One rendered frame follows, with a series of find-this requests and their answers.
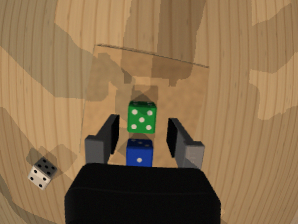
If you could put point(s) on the blue die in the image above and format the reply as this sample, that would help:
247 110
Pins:
139 152

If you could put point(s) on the white die with black pips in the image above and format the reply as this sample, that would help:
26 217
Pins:
42 173

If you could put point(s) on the green die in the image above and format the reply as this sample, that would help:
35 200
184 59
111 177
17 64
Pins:
141 117

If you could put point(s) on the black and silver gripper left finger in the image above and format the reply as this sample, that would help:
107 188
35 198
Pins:
99 147

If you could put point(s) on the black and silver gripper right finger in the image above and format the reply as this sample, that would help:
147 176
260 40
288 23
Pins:
187 153

